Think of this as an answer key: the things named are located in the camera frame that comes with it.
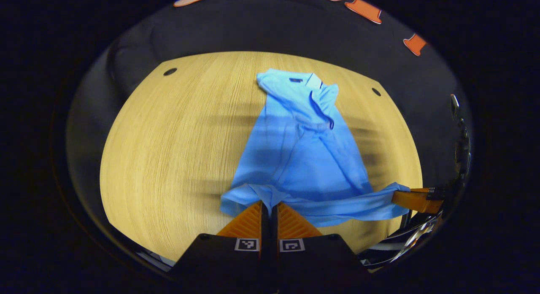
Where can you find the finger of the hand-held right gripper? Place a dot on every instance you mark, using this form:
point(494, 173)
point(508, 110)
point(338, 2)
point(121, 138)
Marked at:
point(417, 200)
point(405, 239)

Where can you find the light blue T-shirt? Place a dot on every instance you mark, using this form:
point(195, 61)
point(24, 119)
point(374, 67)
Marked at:
point(303, 159)

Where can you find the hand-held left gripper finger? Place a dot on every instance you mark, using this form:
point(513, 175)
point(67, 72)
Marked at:
point(274, 226)
point(263, 226)

